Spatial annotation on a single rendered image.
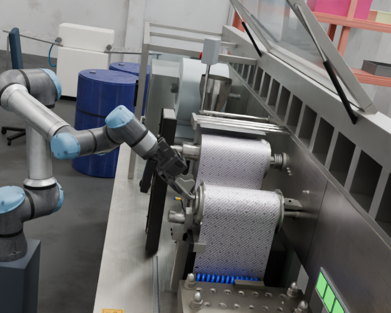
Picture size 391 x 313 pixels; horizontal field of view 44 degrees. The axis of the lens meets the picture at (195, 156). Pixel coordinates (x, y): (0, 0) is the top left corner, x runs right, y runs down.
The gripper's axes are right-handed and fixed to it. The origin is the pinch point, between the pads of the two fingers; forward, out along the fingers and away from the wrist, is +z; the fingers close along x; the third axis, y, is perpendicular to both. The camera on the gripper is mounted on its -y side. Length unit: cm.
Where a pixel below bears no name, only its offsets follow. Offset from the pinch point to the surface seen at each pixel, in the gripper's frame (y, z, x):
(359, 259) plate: 29, 23, -43
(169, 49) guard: 21, -25, 96
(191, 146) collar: 7.9, -4.2, 23.1
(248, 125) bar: 27.9, 5.1, 27.5
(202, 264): -10.9, 18.6, -6.1
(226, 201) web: 8.7, 7.7, -4.7
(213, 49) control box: 36, -19, 51
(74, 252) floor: -129, 44, 165
